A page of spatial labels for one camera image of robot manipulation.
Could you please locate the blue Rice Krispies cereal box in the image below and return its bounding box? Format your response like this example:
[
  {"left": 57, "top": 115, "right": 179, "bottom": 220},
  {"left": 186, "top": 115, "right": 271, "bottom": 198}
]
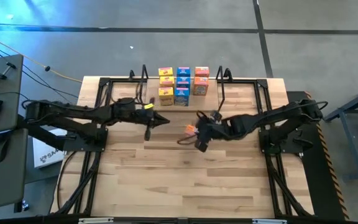
[
  {"left": 173, "top": 86, "right": 191, "bottom": 108},
  {"left": 176, "top": 76, "right": 191, "bottom": 90},
  {"left": 176, "top": 66, "right": 191, "bottom": 78}
]

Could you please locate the yellow floor cable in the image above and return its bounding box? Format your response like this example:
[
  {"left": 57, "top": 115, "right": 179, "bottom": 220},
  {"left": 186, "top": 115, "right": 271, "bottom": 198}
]
[{"left": 0, "top": 30, "right": 84, "bottom": 84}]

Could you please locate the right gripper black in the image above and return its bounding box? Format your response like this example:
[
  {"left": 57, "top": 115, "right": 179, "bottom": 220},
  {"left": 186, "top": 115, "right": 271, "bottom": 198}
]
[{"left": 193, "top": 110, "right": 224, "bottom": 153}]

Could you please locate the black floor cable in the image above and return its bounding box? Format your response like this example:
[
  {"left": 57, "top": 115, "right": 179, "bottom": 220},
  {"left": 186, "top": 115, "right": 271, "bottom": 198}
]
[{"left": 0, "top": 40, "right": 80, "bottom": 108}]

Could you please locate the silver metal bracket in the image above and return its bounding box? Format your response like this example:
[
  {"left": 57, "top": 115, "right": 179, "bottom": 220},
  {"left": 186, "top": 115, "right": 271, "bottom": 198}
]
[
  {"left": 78, "top": 217, "right": 115, "bottom": 224},
  {"left": 252, "top": 218, "right": 287, "bottom": 224}
]

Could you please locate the metal desk caster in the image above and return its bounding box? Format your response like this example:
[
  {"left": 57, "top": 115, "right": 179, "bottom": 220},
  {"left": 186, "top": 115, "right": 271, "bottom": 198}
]
[{"left": 14, "top": 200, "right": 30, "bottom": 214}]

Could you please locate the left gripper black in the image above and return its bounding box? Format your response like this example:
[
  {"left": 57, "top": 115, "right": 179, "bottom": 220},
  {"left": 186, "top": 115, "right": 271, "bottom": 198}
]
[{"left": 113, "top": 98, "right": 170, "bottom": 141}]

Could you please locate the black metal table frame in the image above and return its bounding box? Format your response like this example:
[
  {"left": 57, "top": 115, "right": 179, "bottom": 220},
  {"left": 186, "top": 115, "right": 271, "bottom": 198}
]
[{"left": 50, "top": 67, "right": 315, "bottom": 224}]

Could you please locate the wooden shelf with black frame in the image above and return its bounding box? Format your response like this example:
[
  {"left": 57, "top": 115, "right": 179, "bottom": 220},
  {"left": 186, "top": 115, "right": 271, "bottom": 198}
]
[{"left": 138, "top": 63, "right": 227, "bottom": 115}]

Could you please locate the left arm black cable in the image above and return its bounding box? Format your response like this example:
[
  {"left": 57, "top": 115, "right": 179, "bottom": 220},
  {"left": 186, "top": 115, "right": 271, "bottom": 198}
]
[{"left": 135, "top": 81, "right": 145, "bottom": 103}]

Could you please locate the blue-grey metal cart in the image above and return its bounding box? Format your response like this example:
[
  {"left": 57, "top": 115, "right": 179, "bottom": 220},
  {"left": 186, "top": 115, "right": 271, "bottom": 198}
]
[{"left": 322, "top": 81, "right": 358, "bottom": 183}]

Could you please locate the yellow Corn Pops cereal box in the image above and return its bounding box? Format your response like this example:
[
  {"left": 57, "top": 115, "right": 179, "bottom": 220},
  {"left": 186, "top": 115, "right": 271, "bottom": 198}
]
[
  {"left": 157, "top": 86, "right": 175, "bottom": 107},
  {"left": 158, "top": 67, "right": 175, "bottom": 78},
  {"left": 158, "top": 75, "right": 176, "bottom": 89}
]

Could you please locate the orange Mini-Wheats cereal box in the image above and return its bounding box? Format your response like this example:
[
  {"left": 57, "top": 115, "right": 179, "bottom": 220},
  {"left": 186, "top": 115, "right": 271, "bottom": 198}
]
[
  {"left": 185, "top": 124, "right": 198, "bottom": 137},
  {"left": 194, "top": 65, "right": 211, "bottom": 78},
  {"left": 192, "top": 76, "right": 210, "bottom": 96}
]

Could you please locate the grey desk top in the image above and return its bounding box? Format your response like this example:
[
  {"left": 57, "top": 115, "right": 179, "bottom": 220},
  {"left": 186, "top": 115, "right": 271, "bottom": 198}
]
[
  {"left": 0, "top": 128, "right": 29, "bottom": 213},
  {"left": 0, "top": 54, "right": 24, "bottom": 138}
]

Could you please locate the white printed cardboard box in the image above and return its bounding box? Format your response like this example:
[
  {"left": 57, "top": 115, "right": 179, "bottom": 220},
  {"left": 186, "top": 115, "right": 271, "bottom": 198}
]
[{"left": 32, "top": 127, "right": 70, "bottom": 169}]

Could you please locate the black hazard-striped floor mat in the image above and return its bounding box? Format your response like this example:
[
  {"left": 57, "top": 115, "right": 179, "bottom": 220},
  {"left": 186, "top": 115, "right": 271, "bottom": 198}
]
[{"left": 286, "top": 90, "right": 351, "bottom": 222}]

